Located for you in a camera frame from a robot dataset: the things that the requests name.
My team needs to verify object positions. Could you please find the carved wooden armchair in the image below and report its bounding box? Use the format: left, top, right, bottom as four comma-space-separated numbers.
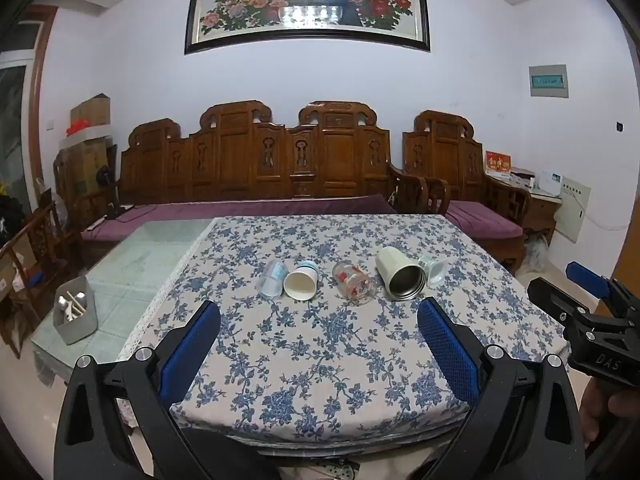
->
401, 110, 532, 275

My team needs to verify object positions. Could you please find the grey wall electrical panel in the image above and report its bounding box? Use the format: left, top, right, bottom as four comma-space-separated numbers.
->
528, 64, 570, 99

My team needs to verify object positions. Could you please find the small pale green cup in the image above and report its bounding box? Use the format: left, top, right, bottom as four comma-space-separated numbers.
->
419, 254, 447, 288

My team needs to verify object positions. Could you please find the black standing fan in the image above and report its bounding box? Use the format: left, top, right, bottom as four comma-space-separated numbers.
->
94, 164, 137, 221

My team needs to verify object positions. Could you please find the clear plastic bag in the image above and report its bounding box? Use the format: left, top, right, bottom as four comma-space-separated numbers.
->
521, 232, 552, 275

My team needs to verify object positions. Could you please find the framed flower painting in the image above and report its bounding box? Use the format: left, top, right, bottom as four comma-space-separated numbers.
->
184, 0, 432, 56

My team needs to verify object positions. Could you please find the white wall panel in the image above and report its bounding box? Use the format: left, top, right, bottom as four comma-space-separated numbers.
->
551, 176, 592, 244

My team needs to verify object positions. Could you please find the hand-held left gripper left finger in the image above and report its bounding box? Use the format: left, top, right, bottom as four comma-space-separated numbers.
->
54, 300, 222, 480

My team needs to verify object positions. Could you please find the red gift box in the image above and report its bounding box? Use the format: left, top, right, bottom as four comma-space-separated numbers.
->
484, 151, 512, 176

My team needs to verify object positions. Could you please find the wooden side table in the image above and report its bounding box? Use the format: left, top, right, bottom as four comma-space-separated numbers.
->
487, 172, 562, 247

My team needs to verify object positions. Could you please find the short purple seat cushion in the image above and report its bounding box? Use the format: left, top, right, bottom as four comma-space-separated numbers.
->
446, 201, 524, 241

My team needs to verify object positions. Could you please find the small cardboard box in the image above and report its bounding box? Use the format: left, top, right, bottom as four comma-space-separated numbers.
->
70, 93, 112, 129

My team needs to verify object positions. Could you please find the long purple seat cushion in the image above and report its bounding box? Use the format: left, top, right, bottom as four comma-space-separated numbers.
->
81, 194, 399, 242

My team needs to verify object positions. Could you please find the grey utensil bin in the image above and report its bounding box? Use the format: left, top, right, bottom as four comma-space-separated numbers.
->
53, 276, 99, 346

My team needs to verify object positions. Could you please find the large cardboard box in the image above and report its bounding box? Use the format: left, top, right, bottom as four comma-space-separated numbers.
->
56, 136, 115, 197

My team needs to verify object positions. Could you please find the red-printed glass cup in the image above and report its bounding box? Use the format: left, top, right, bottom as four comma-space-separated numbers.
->
332, 260, 377, 306

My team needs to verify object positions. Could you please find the carved wooden sofa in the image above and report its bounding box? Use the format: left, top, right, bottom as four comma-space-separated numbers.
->
117, 100, 431, 221

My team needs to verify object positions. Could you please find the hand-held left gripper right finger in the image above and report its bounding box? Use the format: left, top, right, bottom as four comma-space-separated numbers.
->
416, 297, 586, 480

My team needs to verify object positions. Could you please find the person's right hand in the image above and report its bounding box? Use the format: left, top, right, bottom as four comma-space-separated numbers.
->
579, 375, 640, 455

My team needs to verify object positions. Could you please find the cream steel tumbler cup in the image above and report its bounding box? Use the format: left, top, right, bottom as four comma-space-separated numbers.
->
375, 246, 427, 302

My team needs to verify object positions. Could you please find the white paper cup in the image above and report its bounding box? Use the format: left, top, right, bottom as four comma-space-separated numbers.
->
283, 261, 320, 302

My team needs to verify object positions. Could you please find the wooden side chair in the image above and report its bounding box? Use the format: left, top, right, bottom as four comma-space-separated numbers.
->
0, 199, 77, 358

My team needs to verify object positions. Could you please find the blue floral tablecloth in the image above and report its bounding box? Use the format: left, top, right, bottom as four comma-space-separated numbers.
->
117, 215, 572, 450

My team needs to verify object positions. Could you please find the white box appliance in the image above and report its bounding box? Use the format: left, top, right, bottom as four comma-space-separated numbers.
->
537, 170, 564, 197

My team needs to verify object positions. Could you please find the clear plastic cup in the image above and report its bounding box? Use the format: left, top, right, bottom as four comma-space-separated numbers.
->
256, 260, 288, 298

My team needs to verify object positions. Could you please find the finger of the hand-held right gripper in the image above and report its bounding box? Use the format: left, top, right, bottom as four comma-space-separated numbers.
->
527, 277, 603, 322
566, 261, 640, 311

